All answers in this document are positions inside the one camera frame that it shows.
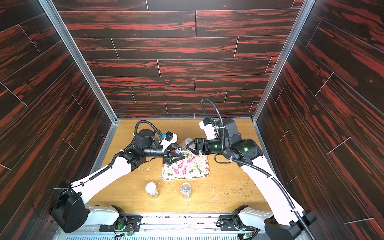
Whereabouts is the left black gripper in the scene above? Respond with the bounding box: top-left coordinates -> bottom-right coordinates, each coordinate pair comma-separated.
142,141 -> 184,166

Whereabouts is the clear plastic candy jar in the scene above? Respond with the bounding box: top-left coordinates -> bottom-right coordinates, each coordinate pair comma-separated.
177,138 -> 193,157

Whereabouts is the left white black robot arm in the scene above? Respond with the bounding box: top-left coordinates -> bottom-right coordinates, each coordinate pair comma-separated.
49,129 -> 185,233

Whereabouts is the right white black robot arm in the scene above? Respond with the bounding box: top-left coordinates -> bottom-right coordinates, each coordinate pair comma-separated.
187,118 -> 316,240

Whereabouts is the middle clear candy jar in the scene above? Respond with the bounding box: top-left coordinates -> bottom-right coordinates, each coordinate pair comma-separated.
180,183 -> 192,199

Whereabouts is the jar with white lid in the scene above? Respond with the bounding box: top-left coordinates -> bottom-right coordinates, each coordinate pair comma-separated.
145,182 -> 159,199

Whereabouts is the floral pattern tray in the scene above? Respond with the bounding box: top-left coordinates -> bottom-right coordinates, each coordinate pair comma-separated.
162,150 -> 210,181

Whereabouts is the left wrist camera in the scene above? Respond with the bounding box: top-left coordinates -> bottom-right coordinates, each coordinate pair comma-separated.
161,132 -> 178,152

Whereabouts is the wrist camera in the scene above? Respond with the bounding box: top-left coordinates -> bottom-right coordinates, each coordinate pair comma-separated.
161,132 -> 178,152
199,118 -> 223,141

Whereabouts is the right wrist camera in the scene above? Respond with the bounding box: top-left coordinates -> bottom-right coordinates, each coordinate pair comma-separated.
199,118 -> 223,141

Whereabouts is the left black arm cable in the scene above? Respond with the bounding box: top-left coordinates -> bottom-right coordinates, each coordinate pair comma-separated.
32,151 -> 133,223

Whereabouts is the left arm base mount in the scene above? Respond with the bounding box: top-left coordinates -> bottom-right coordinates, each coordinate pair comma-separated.
99,215 -> 142,233

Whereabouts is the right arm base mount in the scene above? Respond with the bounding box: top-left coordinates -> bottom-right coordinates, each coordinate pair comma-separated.
216,214 -> 259,232

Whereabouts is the right black corrugated cable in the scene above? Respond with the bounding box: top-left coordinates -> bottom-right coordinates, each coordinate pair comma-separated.
200,98 -> 316,240

